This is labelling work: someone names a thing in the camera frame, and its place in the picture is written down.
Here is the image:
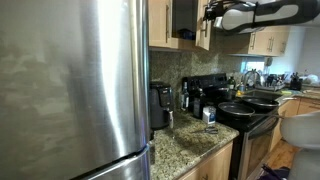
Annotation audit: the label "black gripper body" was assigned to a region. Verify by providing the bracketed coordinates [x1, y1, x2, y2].
[203, 0, 230, 21]

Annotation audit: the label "black air fryer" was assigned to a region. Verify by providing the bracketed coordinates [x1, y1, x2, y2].
[149, 81, 173, 130]

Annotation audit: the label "cabinet door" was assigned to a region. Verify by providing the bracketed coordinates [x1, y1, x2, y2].
[148, 0, 172, 47]
[195, 0, 211, 50]

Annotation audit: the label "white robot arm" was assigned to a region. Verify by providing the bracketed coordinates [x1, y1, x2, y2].
[203, 0, 320, 180]

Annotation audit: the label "far upper wooden cabinet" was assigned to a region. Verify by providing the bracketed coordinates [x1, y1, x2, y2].
[223, 26, 290, 57]

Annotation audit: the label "wooden cabinet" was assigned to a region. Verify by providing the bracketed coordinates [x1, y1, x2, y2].
[223, 26, 290, 57]
[177, 142, 233, 180]

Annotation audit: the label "lower wooden cabinet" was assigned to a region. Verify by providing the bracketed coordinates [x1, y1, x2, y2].
[177, 142, 233, 180]

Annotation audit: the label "kitchen sink faucet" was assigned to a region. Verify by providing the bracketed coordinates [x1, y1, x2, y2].
[243, 69, 261, 88]

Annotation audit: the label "black pot on stove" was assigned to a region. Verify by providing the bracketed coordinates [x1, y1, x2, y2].
[214, 87, 232, 102]

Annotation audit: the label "dark green glass bottle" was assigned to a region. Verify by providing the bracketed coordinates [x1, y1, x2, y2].
[193, 88, 205, 119]

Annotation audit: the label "white salt container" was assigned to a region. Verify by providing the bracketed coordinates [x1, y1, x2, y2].
[202, 106, 216, 124]

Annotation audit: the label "front black frying pan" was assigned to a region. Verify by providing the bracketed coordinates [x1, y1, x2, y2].
[218, 102, 284, 119]

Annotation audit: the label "black frying pan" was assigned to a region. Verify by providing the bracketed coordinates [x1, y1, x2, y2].
[241, 95, 298, 112]
[218, 102, 284, 119]

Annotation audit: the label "scissors on counter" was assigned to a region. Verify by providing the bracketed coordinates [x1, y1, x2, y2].
[192, 127, 218, 134]

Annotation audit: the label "far lower wooden cabinets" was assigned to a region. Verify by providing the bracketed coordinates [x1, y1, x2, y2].
[270, 97, 320, 150]

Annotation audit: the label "black electric stove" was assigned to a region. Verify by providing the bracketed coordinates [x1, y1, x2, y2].
[182, 73, 279, 180]

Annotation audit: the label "stainless steel refrigerator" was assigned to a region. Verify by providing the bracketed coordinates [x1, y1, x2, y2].
[0, 0, 151, 180]

